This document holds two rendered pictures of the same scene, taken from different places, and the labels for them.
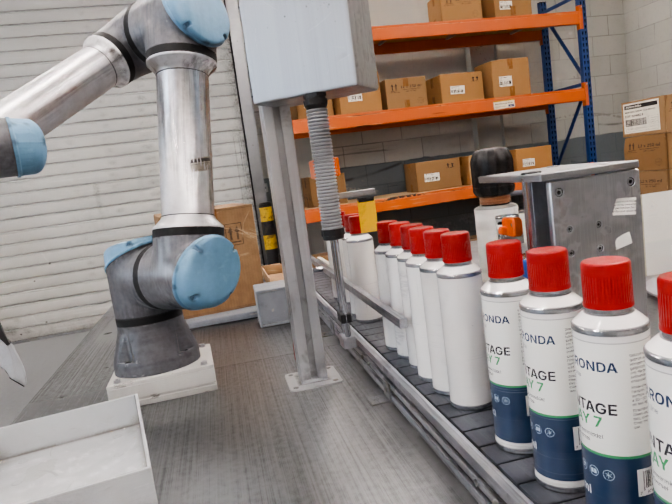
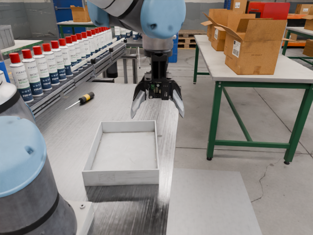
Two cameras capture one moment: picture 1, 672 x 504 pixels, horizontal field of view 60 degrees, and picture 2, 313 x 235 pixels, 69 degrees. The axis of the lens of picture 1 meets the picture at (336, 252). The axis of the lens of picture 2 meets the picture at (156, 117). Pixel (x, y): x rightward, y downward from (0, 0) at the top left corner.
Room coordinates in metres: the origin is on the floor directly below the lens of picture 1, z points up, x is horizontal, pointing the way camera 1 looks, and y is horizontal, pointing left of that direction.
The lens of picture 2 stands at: (1.23, 0.65, 1.27)
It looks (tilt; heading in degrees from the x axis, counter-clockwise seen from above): 27 degrees down; 199
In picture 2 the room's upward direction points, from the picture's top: straight up
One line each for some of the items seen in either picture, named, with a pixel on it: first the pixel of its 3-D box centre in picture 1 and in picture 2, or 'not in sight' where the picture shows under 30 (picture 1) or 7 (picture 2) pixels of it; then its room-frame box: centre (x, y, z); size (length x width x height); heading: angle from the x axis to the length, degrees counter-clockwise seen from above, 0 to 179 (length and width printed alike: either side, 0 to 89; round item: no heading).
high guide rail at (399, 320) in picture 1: (327, 270); not in sight; (1.31, 0.03, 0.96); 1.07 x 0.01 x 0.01; 11
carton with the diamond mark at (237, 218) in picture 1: (207, 256); not in sight; (1.66, 0.36, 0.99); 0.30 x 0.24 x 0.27; 19
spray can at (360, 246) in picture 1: (363, 268); not in sight; (1.12, -0.05, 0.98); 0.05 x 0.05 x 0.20
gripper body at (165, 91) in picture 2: not in sight; (158, 74); (0.69, 0.48, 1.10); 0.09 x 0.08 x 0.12; 21
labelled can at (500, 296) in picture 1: (512, 344); (20, 79); (0.56, -0.16, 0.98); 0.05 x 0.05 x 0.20
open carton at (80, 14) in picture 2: not in sight; (80, 13); (-4.00, -3.07, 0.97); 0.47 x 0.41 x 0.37; 10
